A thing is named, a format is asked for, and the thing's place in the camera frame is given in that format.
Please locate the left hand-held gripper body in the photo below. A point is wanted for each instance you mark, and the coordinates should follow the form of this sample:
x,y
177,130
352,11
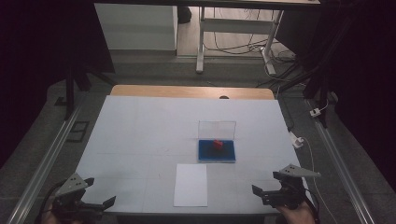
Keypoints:
x,y
71,185

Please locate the white plug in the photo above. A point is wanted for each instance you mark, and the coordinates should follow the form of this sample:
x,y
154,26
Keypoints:
x,y
315,112

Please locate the white cabinet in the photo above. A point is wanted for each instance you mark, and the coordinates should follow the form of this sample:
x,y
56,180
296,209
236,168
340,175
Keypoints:
x,y
137,26

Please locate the white adapter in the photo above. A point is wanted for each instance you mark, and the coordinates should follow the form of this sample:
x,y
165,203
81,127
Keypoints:
x,y
296,141

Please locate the black rectangular frame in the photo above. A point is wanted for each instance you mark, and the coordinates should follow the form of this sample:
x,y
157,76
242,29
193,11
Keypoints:
x,y
78,131

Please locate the person's right hand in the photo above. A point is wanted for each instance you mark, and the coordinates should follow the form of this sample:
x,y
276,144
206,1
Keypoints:
x,y
297,215

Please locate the black metal stand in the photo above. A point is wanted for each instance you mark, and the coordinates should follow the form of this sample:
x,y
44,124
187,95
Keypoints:
x,y
320,87
70,93

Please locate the wooden table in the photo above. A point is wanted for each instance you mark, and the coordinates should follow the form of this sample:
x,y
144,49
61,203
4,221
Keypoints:
x,y
186,92

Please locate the person's left hand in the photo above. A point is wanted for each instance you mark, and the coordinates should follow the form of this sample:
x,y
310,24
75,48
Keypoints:
x,y
49,217

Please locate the white desk frame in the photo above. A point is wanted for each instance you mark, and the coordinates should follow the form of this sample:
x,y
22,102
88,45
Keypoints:
x,y
232,25

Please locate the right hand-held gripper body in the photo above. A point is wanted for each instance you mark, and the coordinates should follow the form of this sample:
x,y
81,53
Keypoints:
x,y
288,193

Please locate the dark shoe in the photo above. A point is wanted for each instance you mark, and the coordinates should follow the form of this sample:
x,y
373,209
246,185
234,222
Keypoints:
x,y
184,15

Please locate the large white table cover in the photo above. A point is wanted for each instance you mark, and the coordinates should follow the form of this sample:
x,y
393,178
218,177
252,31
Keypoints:
x,y
140,140

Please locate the blue box with clear lid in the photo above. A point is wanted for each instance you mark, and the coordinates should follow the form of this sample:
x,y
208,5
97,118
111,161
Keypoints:
x,y
217,155

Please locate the small red block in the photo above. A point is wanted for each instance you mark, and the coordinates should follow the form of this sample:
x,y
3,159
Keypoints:
x,y
218,144

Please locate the white paper sheet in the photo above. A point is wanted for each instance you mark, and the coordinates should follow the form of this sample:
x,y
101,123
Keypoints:
x,y
190,185

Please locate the aluminium rail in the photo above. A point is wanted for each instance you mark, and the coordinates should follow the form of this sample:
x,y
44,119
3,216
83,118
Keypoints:
x,y
46,161
341,168

